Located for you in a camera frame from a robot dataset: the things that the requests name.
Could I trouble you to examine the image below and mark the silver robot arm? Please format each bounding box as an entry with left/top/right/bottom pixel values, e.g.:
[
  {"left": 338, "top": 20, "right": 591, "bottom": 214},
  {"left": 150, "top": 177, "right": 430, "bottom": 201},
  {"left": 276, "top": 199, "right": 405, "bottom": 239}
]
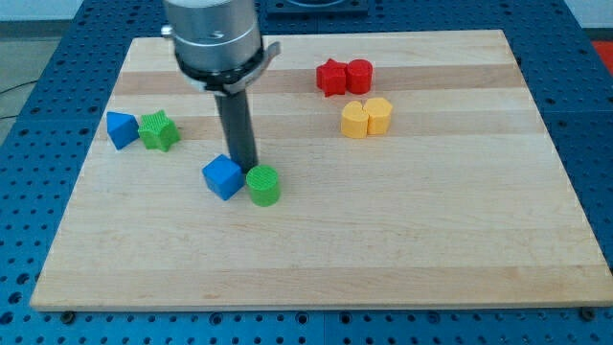
[{"left": 162, "top": 0, "right": 281, "bottom": 96}]

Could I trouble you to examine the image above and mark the blue cube block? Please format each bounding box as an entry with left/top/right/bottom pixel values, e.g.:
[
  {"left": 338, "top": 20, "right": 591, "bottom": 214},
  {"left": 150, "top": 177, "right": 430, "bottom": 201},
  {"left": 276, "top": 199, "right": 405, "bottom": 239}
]
[{"left": 202, "top": 154, "right": 244, "bottom": 200}]

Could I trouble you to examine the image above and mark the blue triangle block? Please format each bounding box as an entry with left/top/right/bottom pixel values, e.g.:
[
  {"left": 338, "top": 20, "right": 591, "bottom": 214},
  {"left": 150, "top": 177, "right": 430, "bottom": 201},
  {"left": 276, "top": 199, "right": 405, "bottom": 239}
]
[{"left": 106, "top": 112, "right": 139, "bottom": 150}]

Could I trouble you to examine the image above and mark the green cylinder block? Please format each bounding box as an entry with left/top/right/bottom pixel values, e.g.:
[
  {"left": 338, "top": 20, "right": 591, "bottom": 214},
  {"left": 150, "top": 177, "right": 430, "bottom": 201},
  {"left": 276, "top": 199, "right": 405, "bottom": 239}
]
[{"left": 245, "top": 165, "right": 281, "bottom": 207}]

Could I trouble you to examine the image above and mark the yellow heart block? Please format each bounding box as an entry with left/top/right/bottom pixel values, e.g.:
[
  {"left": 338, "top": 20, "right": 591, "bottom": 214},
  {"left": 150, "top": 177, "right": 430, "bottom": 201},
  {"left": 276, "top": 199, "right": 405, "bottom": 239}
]
[{"left": 340, "top": 101, "right": 369, "bottom": 139}]

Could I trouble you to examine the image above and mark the yellow hexagon block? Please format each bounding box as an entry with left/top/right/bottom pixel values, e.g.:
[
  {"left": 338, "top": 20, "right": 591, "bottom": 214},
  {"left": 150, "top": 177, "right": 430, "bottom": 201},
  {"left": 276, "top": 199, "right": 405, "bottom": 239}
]
[{"left": 363, "top": 97, "right": 394, "bottom": 135}]

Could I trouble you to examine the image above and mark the red star block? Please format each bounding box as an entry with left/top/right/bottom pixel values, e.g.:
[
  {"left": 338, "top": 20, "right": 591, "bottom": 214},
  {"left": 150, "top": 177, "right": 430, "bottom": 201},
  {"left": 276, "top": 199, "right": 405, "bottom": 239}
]
[{"left": 316, "top": 58, "right": 347, "bottom": 97}]

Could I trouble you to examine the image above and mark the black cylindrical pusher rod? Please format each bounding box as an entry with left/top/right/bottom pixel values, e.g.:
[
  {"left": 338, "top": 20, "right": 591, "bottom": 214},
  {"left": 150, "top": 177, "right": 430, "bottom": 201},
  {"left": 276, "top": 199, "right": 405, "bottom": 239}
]
[{"left": 215, "top": 91, "right": 259, "bottom": 173}]

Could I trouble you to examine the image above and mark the wooden board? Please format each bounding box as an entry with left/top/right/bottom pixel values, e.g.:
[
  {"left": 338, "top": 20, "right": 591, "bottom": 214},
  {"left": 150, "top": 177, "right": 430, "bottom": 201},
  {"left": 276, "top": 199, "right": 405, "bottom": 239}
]
[{"left": 31, "top": 30, "right": 612, "bottom": 311}]

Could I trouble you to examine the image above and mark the red cylinder block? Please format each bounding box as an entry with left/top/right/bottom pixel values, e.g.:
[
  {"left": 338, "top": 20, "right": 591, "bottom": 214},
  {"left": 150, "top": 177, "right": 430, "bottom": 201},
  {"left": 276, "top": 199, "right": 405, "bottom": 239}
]
[{"left": 346, "top": 59, "right": 374, "bottom": 95}]

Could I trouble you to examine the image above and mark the green star block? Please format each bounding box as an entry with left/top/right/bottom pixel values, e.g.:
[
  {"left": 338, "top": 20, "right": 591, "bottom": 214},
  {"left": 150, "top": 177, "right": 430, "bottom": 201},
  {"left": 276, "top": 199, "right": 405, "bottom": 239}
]
[{"left": 138, "top": 110, "right": 181, "bottom": 152}]

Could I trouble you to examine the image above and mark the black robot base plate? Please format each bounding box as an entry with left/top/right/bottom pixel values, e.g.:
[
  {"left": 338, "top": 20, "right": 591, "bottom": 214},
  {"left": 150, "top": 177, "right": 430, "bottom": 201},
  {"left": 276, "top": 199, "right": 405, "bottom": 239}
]
[{"left": 259, "top": 0, "right": 370, "bottom": 16}]

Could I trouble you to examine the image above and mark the black cable on floor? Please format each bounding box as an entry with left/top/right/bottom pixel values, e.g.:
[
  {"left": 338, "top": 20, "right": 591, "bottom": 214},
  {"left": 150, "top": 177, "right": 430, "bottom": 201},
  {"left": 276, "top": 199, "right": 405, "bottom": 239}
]
[{"left": 0, "top": 80, "right": 38, "bottom": 121}]

